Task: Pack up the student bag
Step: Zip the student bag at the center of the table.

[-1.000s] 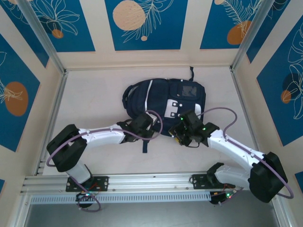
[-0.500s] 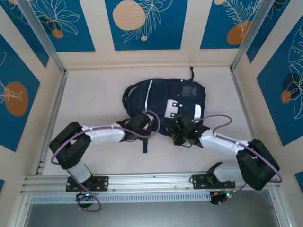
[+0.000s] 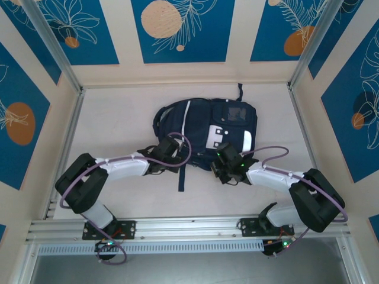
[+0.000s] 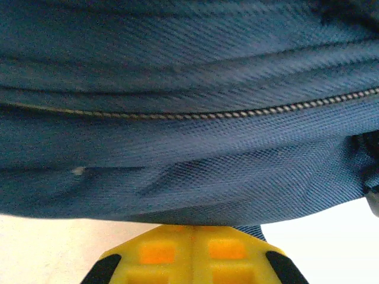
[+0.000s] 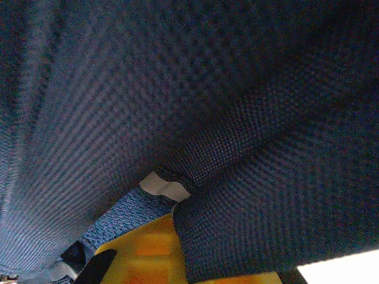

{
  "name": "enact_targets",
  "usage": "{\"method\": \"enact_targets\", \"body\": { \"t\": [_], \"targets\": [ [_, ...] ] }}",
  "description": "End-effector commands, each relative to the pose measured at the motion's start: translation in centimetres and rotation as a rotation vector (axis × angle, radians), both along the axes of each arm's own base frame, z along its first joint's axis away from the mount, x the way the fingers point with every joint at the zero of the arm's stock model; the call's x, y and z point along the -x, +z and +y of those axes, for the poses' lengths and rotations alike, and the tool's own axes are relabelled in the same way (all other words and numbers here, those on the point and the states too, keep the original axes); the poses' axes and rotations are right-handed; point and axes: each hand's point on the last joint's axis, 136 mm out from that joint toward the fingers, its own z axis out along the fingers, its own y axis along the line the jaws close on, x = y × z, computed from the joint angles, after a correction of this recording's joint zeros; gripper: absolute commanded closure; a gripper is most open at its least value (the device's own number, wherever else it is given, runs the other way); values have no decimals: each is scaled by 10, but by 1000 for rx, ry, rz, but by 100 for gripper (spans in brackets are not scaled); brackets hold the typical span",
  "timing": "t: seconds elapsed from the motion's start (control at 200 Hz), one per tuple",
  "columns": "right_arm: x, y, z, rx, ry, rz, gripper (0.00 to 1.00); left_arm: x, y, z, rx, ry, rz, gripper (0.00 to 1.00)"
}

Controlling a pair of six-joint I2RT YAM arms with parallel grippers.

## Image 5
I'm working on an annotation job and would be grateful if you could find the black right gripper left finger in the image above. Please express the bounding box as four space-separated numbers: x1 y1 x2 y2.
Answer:
73 248 118 284

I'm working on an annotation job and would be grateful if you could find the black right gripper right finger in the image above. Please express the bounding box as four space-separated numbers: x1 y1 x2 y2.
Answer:
278 267 309 284

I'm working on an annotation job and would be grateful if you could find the yellow book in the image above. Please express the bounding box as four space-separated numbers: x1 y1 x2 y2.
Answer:
96 212 284 284

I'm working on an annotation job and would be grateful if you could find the navy blue backpack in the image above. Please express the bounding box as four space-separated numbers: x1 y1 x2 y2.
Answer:
0 0 379 284

